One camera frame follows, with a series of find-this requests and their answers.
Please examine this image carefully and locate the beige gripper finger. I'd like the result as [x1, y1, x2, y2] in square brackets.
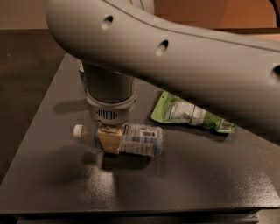
[97, 125, 123, 154]

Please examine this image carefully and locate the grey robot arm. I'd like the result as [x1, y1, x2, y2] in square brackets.
[46, 0, 280, 144]

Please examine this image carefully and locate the green snack pouch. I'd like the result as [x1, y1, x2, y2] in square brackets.
[151, 91, 235, 134]

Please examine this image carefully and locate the blue silver drink can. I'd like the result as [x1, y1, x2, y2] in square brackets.
[79, 64, 86, 89]

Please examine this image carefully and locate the black cable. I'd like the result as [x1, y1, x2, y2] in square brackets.
[269, 0, 280, 18]

